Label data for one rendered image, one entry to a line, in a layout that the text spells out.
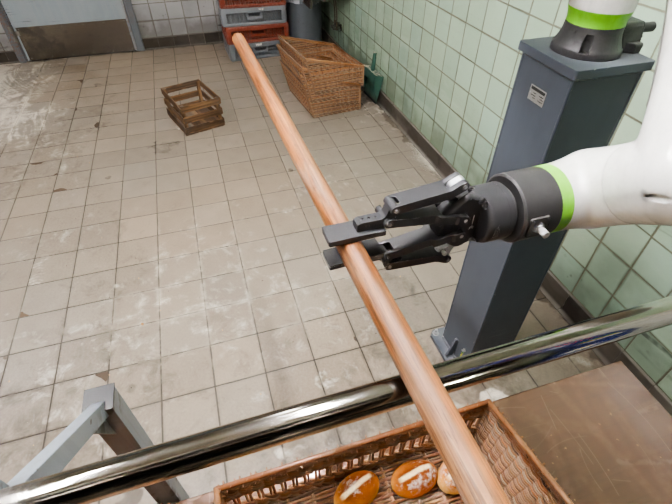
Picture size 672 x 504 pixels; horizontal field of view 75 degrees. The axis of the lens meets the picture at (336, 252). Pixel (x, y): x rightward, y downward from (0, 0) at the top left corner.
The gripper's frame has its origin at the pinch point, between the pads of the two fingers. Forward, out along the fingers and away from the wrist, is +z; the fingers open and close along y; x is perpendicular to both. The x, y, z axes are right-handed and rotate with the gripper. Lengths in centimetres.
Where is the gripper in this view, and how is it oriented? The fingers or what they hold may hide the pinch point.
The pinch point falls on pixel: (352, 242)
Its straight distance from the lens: 52.4
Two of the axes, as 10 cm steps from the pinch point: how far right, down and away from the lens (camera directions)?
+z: -9.5, 2.2, -2.2
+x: -3.1, -6.5, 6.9
